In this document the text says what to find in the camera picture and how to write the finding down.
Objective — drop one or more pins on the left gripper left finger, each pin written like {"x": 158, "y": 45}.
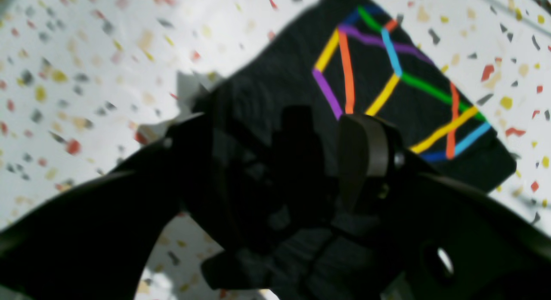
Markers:
{"x": 92, "y": 242}

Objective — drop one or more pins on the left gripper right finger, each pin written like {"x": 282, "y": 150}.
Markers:
{"x": 454, "y": 242}

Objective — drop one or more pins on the dark grey T-shirt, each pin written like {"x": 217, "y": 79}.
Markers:
{"x": 333, "y": 60}

